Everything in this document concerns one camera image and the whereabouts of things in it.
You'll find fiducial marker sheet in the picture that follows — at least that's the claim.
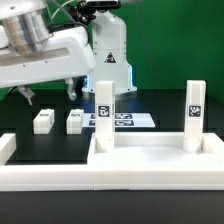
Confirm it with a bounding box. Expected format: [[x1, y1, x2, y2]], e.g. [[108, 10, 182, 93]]
[[83, 113, 155, 128]]

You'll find white desk top panel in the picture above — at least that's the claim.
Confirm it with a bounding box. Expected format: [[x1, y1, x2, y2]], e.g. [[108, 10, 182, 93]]
[[87, 132, 224, 164]]

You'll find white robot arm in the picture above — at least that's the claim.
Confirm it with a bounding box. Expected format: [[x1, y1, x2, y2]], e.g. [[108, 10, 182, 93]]
[[0, 0, 136, 100]]

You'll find white U-shaped fence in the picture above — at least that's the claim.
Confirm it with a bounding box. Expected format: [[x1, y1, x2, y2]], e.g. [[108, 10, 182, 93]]
[[0, 134, 224, 191]]

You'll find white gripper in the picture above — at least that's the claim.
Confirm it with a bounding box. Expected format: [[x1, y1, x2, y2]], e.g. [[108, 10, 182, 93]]
[[0, 27, 96, 105]]

